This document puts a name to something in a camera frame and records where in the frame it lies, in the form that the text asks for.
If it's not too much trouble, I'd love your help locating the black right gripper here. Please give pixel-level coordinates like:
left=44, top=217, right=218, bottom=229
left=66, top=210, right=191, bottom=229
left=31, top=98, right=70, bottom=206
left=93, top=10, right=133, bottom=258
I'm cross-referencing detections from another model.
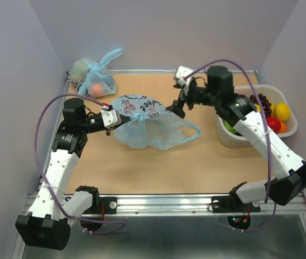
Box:
left=167, top=78, right=223, bottom=116

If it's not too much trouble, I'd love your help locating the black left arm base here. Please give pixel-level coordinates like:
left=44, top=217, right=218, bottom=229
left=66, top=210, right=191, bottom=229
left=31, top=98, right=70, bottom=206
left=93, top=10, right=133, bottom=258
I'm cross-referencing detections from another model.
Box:
left=74, top=186, right=118, bottom=234

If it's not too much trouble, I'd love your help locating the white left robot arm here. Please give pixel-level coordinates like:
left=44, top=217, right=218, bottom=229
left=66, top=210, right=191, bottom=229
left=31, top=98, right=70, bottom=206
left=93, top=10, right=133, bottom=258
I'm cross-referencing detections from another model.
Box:
left=15, top=98, right=121, bottom=250

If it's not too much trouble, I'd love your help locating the yellow lemon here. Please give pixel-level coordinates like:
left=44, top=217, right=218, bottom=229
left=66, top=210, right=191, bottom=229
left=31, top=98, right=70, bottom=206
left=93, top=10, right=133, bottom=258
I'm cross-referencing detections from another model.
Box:
left=274, top=103, right=290, bottom=121

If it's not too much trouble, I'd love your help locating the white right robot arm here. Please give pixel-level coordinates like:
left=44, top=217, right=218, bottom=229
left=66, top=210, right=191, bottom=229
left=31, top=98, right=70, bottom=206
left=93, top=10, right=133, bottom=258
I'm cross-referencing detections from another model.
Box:
left=167, top=66, right=306, bottom=210

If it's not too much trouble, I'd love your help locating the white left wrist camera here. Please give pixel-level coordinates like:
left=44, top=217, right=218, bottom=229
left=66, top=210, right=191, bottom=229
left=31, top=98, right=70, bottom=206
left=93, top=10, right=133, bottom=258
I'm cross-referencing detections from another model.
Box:
left=101, top=109, right=121, bottom=129

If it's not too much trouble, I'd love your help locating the red apple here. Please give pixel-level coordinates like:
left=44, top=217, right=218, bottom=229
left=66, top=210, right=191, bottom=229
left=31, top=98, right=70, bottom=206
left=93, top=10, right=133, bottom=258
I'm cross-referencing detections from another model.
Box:
left=266, top=117, right=281, bottom=134

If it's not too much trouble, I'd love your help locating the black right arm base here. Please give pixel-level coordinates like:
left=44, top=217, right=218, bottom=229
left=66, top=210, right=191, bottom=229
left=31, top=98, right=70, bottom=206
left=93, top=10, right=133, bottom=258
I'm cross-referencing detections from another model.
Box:
left=208, top=183, right=261, bottom=231

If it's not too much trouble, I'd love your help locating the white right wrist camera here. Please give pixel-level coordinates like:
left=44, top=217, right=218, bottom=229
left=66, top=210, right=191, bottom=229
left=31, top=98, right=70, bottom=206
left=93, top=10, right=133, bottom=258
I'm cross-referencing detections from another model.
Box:
left=174, top=65, right=193, bottom=86

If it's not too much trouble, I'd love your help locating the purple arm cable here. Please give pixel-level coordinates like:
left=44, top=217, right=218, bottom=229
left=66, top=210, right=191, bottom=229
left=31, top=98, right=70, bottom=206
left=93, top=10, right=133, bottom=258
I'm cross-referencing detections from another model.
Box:
left=183, top=59, right=277, bottom=233
left=35, top=93, right=125, bottom=235

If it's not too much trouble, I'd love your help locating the dark purple grape bunch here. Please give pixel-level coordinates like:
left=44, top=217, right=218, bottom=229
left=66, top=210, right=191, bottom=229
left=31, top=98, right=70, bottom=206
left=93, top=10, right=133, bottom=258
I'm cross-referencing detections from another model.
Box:
left=249, top=93, right=275, bottom=117

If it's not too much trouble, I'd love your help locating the aluminium front rail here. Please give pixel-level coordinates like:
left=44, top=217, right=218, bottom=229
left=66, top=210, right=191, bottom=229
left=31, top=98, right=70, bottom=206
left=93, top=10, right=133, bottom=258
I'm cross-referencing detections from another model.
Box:
left=24, top=192, right=306, bottom=216

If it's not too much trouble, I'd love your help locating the tied blue bag of fruit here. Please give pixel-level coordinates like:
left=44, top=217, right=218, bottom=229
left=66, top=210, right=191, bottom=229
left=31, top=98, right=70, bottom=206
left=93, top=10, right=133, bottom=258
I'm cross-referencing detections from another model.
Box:
left=70, top=49, right=123, bottom=98

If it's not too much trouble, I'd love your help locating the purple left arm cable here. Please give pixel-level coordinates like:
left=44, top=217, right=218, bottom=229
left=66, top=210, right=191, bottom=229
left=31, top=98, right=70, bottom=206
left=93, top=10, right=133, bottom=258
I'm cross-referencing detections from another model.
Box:
left=35, top=93, right=125, bottom=235

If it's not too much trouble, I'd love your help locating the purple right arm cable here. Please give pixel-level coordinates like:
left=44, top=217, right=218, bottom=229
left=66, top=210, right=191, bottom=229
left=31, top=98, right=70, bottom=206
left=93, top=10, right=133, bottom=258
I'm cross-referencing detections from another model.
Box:
left=183, top=59, right=277, bottom=233

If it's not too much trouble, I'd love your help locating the light blue printed plastic bag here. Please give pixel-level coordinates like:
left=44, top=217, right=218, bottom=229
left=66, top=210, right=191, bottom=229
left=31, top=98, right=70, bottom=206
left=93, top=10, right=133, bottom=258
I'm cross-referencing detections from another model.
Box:
left=111, top=94, right=201, bottom=151

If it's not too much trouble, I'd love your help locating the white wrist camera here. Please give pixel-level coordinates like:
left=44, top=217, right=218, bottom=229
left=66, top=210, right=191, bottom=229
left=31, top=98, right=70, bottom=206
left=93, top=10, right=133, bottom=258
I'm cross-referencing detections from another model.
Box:
left=174, top=65, right=193, bottom=86
left=101, top=109, right=121, bottom=129

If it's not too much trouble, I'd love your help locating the white plastic basket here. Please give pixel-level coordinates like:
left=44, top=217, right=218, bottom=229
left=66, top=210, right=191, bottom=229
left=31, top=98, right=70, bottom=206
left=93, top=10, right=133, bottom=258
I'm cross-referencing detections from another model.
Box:
left=213, top=85, right=298, bottom=147

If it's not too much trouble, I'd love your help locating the orange fruit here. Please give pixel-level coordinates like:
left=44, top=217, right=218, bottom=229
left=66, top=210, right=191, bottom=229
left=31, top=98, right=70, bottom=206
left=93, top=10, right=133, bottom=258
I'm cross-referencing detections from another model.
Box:
left=279, top=121, right=287, bottom=134

